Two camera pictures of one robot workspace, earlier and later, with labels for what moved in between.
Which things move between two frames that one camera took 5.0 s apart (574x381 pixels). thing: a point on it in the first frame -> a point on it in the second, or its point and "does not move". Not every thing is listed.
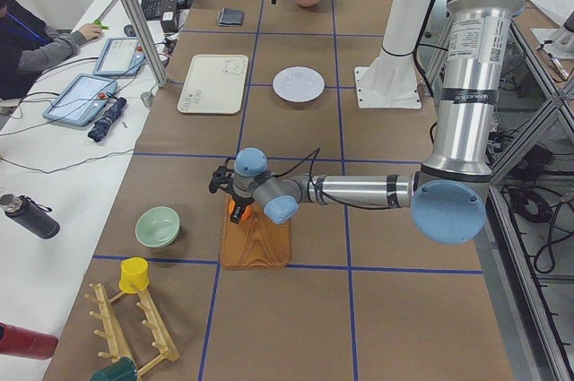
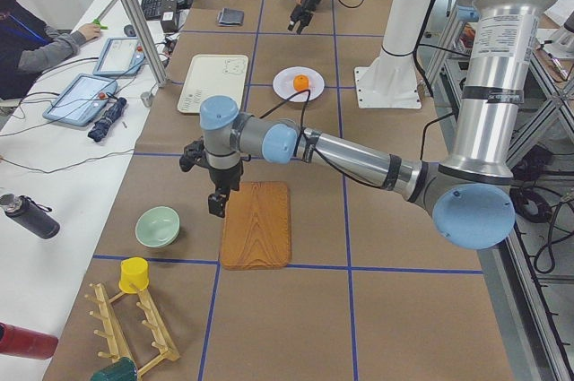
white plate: x=298 y=83 does not move
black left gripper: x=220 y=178 -> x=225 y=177
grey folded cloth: x=230 y=17 does not move
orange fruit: x=247 y=212 -> x=300 y=82
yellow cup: x=134 y=271 does not move
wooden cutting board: x=255 y=243 does not move
